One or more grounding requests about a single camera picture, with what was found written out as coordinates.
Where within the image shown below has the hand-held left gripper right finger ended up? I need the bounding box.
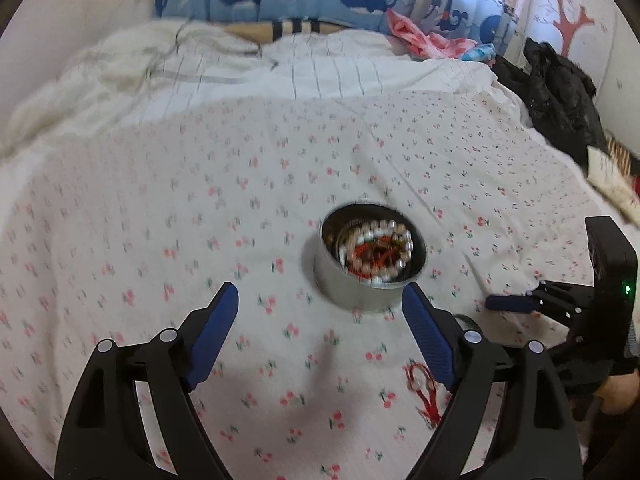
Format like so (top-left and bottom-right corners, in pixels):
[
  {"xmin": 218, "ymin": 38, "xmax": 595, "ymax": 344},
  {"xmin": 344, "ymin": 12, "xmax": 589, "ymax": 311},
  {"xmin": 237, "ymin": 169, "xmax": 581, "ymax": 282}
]
[{"xmin": 401, "ymin": 282, "xmax": 583, "ymax": 480}]

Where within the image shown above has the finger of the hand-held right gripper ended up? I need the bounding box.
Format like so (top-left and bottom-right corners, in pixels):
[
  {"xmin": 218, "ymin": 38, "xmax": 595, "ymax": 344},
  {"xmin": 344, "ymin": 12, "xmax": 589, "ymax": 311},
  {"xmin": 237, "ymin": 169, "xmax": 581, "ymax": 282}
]
[{"xmin": 485, "ymin": 280, "xmax": 598, "ymax": 333}]

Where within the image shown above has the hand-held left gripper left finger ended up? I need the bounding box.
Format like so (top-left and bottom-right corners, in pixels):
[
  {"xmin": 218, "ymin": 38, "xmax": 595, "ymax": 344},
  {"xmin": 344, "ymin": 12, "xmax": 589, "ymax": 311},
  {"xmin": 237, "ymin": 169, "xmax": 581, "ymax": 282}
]
[{"xmin": 54, "ymin": 281, "xmax": 240, "ymax": 480}]

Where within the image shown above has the red string bracelet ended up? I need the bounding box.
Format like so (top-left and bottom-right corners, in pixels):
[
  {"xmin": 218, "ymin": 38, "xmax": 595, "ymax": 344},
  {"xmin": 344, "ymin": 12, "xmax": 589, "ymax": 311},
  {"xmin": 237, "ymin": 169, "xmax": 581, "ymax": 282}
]
[{"xmin": 404, "ymin": 361, "xmax": 445, "ymax": 430}]

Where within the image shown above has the round metal tin can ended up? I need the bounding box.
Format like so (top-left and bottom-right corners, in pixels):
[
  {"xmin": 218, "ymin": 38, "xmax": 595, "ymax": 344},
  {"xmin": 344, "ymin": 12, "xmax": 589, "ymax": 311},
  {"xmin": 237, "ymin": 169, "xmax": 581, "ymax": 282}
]
[{"xmin": 312, "ymin": 202, "xmax": 429, "ymax": 312}]

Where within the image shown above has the amber bead bracelet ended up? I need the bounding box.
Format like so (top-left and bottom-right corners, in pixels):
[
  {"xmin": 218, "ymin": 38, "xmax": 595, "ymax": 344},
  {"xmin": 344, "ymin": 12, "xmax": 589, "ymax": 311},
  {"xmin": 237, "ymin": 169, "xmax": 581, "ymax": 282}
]
[{"xmin": 365, "ymin": 242, "xmax": 401, "ymax": 263}]

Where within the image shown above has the beige bead bracelet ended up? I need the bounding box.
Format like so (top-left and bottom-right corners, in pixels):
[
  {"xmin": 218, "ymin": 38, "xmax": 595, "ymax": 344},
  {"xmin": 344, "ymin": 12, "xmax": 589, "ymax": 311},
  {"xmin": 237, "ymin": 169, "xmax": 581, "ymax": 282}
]
[{"xmin": 350, "ymin": 230, "xmax": 408, "ymax": 278}]

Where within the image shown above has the white pearl bracelet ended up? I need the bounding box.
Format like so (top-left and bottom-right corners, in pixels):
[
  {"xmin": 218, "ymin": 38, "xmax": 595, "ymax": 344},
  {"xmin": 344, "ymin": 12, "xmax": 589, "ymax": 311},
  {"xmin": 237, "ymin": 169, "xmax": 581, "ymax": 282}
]
[{"xmin": 336, "ymin": 219, "xmax": 415, "ymax": 287}]

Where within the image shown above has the red cord bracelet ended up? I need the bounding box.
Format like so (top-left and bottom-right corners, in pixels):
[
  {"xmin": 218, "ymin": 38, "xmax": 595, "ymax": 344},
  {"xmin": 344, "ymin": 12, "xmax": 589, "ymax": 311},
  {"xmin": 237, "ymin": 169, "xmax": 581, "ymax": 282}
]
[{"xmin": 349, "ymin": 241, "xmax": 401, "ymax": 278}]

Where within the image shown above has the person's right hand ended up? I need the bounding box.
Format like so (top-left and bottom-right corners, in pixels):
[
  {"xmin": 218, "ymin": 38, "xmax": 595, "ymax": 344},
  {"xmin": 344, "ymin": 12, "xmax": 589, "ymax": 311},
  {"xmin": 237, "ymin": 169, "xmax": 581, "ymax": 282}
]
[{"xmin": 597, "ymin": 367, "xmax": 640, "ymax": 416}]

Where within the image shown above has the brown striped cloth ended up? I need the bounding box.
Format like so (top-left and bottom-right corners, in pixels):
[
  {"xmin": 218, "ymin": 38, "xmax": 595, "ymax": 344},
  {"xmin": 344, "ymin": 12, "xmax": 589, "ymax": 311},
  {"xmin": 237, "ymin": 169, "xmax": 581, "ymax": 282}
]
[{"xmin": 605, "ymin": 132, "xmax": 640, "ymax": 176}]

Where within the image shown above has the cherry print bed sheet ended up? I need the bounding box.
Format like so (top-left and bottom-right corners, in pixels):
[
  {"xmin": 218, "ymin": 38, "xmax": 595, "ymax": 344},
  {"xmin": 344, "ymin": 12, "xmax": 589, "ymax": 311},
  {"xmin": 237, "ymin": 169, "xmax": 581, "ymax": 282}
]
[{"xmin": 0, "ymin": 87, "xmax": 640, "ymax": 480}]

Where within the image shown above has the black jacket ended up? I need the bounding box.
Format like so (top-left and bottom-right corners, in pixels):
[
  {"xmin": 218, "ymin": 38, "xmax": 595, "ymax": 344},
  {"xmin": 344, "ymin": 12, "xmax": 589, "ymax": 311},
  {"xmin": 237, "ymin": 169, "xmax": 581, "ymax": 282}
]
[{"xmin": 492, "ymin": 37, "xmax": 608, "ymax": 161}]

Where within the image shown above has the blue patterned packet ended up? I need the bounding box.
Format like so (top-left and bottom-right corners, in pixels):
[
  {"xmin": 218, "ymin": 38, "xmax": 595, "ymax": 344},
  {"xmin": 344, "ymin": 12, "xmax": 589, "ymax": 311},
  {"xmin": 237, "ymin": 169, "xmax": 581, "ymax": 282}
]
[{"xmin": 460, "ymin": 44, "xmax": 496, "ymax": 62}]

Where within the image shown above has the white striped duvet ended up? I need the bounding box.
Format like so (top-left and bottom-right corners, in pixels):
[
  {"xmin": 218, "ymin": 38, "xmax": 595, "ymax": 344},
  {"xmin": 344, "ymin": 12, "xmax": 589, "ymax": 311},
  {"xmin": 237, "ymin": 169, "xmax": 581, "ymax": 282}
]
[{"xmin": 0, "ymin": 20, "xmax": 531, "ymax": 161}]

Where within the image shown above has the pink cloth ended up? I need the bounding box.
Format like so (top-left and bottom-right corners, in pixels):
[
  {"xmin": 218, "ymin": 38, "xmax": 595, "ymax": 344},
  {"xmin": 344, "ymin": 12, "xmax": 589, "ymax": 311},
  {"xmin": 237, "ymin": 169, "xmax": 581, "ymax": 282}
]
[{"xmin": 385, "ymin": 8, "xmax": 478, "ymax": 58}]

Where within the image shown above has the beige navy striped pillow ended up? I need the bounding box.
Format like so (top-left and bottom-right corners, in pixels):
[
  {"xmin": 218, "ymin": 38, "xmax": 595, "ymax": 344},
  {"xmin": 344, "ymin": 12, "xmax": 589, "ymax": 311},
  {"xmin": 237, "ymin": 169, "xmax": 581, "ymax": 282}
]
[{"xmin": 220, "ymin": 17, "xmax": 346, "ymax": 43}]

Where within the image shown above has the pink tree wall sticker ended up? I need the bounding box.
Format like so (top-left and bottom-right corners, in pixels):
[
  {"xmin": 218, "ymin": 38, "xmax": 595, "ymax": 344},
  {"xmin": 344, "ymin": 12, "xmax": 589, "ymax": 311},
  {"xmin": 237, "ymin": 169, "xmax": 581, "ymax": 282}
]
[{"xmin": 547, "ymin": 0, "xmax": 596, "ymax": 58}]

